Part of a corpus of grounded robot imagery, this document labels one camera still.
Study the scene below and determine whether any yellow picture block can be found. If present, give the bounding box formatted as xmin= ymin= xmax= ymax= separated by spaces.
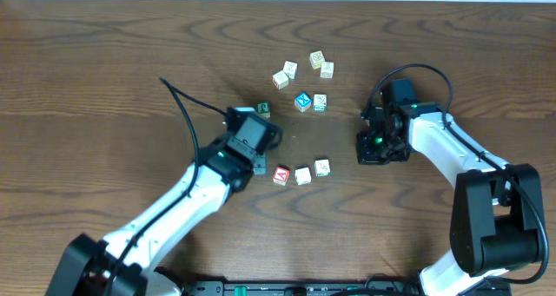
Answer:
xmin=309 ymin=50 xmax=326 ymax=69

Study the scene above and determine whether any green picture block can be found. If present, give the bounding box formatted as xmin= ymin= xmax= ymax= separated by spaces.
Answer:
xmin=314 ymin=159 xmax=331 ymax=177

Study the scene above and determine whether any tan picture block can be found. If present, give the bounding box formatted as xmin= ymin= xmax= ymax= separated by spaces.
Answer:
xmin=320 ymin=62 xmax=334 ymax=79

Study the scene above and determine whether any plain white block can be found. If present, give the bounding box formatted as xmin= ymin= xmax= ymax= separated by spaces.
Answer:
xmin=295 ymin=167 xmax=312 ymax=185

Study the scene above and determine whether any green letter block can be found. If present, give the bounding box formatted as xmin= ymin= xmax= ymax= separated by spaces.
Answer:
xmin=256 ymin=102 xmax=271 ymax=118

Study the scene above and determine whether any white picture block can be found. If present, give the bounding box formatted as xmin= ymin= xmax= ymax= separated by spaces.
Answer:
xmin=282 ymin=61 xmax=298 ymax=80

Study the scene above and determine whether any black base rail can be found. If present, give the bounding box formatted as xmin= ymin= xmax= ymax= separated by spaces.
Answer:
xmin=154 ymin=267 xmax=518 ymax=296

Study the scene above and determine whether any red letter A block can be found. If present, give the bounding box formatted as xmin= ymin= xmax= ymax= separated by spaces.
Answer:
xmin=273 ymin=166 xmax=290 ymax=186

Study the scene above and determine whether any red edged white block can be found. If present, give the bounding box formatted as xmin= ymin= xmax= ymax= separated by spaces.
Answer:
xmin=272 ymin=70 xmax=289 ymax=89

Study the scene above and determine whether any blue letter X block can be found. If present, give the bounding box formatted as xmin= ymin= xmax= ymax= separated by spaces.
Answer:
xmin=295 ymin=92 xmax=312 ymax=112

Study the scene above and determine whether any teal picture block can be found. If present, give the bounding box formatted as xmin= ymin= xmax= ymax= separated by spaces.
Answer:
xmin=313 ymin=94 xmax=328 ymax=111

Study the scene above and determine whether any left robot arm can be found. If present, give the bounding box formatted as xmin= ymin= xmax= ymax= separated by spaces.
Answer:
xmin=47 ymin=108 xmax=283 ymax=295

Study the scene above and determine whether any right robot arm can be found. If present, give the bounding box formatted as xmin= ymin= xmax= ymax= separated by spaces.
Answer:
xmin=356 ymin=99 xmax=550 ymax=295

